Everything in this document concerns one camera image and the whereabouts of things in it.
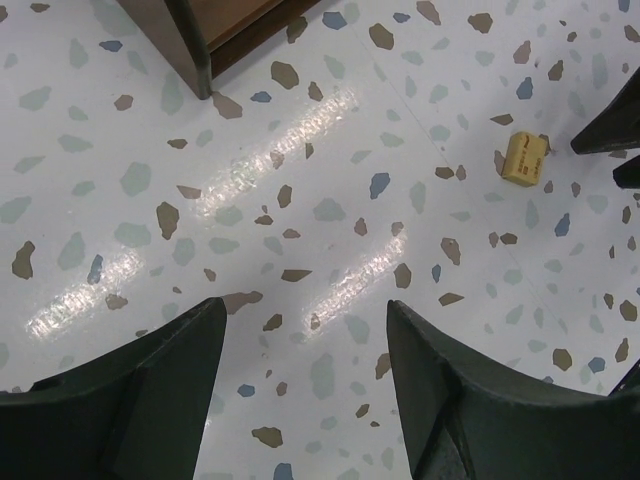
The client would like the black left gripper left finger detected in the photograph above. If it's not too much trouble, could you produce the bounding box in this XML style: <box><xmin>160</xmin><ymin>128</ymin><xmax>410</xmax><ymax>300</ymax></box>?
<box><xmin>1</xmin><ymin>298</ymin><xmax>227</xmax><ymax>479</ymax></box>

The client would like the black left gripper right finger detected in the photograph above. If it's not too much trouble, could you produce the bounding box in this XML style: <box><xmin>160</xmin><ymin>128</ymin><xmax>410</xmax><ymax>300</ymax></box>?
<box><xmin>386</xmin><ymin>301</ymin><xmax>639</xmax><ymax>479</ymax></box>

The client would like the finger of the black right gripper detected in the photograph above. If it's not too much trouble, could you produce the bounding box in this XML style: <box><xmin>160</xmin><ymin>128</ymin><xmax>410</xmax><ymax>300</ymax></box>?
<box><xmin>570</xmin><ymin>70</ymin><xmax>640</xmax><ymax>155</ymax></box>
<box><xmin>613</xmin><ymin>156</ymin><xmax>640</xmax><ymax>189</ymax></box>

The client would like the small gold eraser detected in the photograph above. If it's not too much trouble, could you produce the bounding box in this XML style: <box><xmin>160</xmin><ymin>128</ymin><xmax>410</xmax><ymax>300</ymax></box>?
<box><xmin>501</xmin><ymin>131</ymin><xmax>548</xmax><ymax>188</ymax></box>

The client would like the brown wooden desk organizer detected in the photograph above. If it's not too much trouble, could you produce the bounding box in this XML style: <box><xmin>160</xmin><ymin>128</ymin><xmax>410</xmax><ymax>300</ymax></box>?
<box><xmin>118</xmin><ymin>0</ymin><xmax>318</xmax><ymax>100</ymax></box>

